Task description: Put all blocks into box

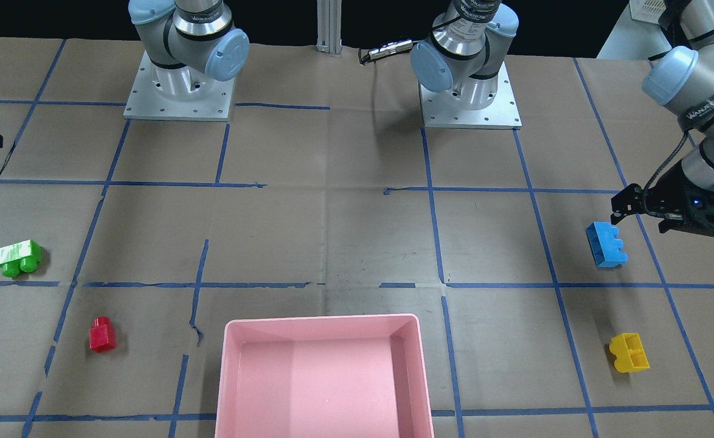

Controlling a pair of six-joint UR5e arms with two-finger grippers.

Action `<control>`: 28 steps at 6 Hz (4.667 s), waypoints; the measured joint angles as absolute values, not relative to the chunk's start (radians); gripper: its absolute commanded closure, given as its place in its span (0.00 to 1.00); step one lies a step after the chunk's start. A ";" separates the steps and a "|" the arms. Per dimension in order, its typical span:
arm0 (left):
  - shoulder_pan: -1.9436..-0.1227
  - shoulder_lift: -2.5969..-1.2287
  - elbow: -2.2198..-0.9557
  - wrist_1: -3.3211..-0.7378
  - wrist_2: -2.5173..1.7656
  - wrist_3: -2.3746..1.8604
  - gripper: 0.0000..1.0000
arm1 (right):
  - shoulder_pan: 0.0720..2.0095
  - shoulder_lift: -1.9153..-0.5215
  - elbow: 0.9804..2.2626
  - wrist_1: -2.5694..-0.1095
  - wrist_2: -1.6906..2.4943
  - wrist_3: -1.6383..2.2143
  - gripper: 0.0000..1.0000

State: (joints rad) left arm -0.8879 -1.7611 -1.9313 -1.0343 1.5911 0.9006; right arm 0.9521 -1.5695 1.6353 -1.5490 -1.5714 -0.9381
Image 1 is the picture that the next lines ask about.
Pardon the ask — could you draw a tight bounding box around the aluminium frame post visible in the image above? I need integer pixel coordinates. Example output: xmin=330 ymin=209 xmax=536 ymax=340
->
xmin=316 ymin=0 xmax=342 ymax=57

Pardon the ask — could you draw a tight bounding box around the blue toy block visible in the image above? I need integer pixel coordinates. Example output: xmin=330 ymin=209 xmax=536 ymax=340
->
xmin=586 ymin=221 xmax=628 ymax=268

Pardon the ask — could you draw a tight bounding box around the red toy block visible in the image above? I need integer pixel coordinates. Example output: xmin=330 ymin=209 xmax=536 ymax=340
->
xmin=88 ymin=316 xmax=116 ymax=353

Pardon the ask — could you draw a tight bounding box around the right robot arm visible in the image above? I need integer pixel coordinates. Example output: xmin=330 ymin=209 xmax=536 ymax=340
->
xmin=123 ymin=1 xmax=251 ymax=122

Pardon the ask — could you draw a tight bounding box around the pink plastic box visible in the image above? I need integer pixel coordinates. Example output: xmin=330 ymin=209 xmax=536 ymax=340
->
xmin=215 ymin=314 xmax=434 ymax=437

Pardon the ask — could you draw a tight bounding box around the yellow toy block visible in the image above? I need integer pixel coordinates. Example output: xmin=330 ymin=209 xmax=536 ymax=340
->
xmin=608 ymin=333 xmax=651 ymax=374

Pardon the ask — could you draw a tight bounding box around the silver cable connector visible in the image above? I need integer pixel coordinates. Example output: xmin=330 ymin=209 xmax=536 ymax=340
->
xmin=358 ymin=38 xmax=415 ymax=66

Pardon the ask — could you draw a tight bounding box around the black camera cable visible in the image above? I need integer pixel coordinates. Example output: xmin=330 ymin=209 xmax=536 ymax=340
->
xmin=642 ymin=131 xmax=692 ymax=207

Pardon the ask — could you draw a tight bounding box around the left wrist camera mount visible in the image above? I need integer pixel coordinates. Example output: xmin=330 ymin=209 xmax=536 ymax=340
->
xmin=652 ymin=163 xmax=714 ymax=237

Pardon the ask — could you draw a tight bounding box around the green toy block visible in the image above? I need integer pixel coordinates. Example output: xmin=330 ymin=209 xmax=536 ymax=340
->
xmin=0 ymin=240 xmax=42 ymax=278

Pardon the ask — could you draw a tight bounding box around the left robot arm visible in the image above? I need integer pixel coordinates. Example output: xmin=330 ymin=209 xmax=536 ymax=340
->
xmin=411 ymin=1 xmax=714 ymax=237

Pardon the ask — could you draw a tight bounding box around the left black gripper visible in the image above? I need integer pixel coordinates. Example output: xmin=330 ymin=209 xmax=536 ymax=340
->
xmin=612 ymin=185 xmax=659 ymax=226

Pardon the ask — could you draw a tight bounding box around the white plastic basket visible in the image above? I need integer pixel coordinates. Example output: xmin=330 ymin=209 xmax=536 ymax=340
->
xmin=629 ymin=0 xmax=685 ymax=27

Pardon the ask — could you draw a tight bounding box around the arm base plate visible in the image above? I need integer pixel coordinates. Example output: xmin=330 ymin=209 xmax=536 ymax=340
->
xmin=419 ymin=63 xmax=523 ymax=130
xmin=123 ymin=52 xmax=237 ymax=122

